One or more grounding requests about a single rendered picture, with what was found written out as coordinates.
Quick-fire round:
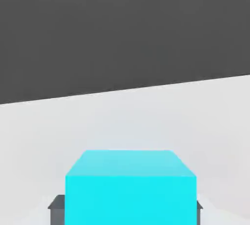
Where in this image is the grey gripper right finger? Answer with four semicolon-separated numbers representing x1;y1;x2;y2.
196;193;222;225

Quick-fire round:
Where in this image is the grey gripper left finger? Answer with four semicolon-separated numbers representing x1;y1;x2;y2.
27;194;66;225

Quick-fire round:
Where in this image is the small cyan cube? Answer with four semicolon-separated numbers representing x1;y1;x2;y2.
64;149;197;225

